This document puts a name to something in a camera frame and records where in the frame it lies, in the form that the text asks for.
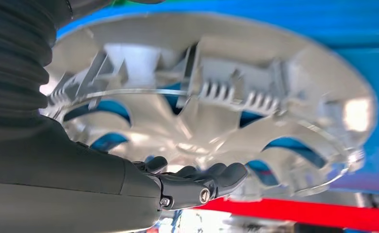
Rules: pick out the red barrier belt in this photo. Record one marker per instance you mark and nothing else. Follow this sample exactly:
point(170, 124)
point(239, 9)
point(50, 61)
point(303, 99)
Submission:
point(305, 214)

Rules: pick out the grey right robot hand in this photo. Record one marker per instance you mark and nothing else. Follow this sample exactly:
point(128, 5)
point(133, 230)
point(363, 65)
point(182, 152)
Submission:
point(64, 186)

